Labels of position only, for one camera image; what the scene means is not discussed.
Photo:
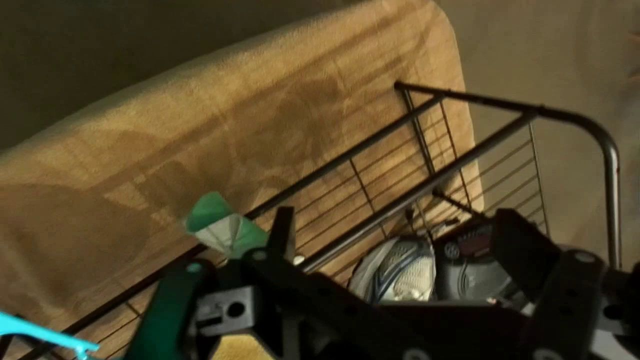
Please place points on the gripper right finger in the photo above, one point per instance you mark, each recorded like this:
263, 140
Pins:
570, 300

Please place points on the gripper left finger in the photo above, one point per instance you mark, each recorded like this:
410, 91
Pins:
325, 310

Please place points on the white and blue sneaker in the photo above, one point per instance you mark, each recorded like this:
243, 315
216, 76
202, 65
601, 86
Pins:
400, 272

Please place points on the grey and black sneaker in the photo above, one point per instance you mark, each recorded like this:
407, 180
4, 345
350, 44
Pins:
470, 280

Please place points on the turquoise plastic hanger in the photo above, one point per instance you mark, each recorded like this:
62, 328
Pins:
45, 336

